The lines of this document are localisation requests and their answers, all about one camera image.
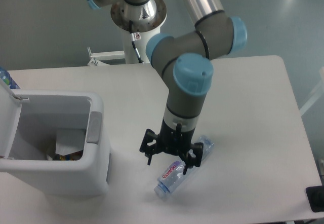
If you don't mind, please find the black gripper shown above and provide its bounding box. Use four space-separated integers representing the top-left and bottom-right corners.
139 120 204 175

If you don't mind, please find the clear plastic water bottle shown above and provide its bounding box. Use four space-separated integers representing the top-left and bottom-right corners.
154 135 214 200

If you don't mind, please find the white plastic wrapper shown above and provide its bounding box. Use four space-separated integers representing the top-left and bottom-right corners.
55 129 86 156

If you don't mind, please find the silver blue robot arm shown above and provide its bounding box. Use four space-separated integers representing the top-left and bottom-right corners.
86 0 247 169

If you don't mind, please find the colourful trash in can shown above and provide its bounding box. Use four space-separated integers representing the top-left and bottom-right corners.
46 150 84 161

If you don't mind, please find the white trash can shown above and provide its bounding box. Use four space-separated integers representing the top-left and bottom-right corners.
1 82 110 196

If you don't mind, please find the blue bottle behind can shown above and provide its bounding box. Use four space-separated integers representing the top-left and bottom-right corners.
0 67 20 89

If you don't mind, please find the black device at table edge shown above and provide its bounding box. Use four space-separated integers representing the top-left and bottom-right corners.
306 185 323 212

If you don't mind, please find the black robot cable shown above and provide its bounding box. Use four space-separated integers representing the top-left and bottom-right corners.
128 20 145 64

